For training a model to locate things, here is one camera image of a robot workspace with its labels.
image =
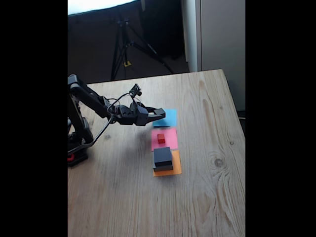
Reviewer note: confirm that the medium dark block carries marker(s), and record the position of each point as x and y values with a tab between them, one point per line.
163	155

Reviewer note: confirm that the blue paper sheet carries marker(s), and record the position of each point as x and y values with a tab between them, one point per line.
170	118

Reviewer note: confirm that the orange paper sheet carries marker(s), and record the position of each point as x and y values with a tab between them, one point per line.
177	168

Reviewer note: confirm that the tall black tripod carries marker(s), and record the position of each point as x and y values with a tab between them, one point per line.
122	44

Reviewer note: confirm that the white cabinet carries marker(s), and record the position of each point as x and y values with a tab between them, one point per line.
222	37

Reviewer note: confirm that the pink paper sheet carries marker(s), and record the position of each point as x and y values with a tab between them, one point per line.
171	137

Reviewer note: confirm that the bright white light panel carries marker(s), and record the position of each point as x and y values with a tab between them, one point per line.
98	5

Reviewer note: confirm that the small red cube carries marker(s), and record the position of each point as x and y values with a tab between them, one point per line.
161	138

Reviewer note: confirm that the small wrist camera board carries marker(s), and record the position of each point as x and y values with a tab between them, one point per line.
136	90

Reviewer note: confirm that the yellow tape under tall tripod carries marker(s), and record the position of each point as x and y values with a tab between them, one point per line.
127	64

